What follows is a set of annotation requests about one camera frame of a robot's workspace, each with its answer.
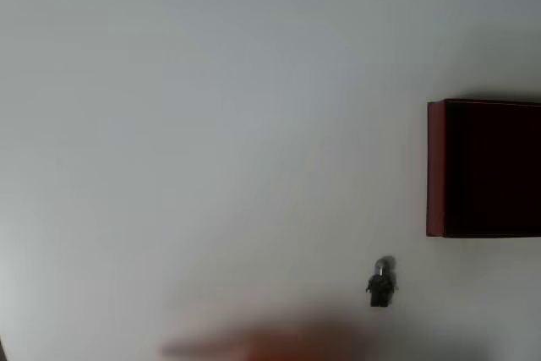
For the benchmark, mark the small dark toy figure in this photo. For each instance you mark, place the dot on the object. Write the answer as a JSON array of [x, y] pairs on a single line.
[[381, 284]]

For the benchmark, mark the dark red cardboard box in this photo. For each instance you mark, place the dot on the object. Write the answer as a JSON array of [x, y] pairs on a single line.
[[486, 171]]

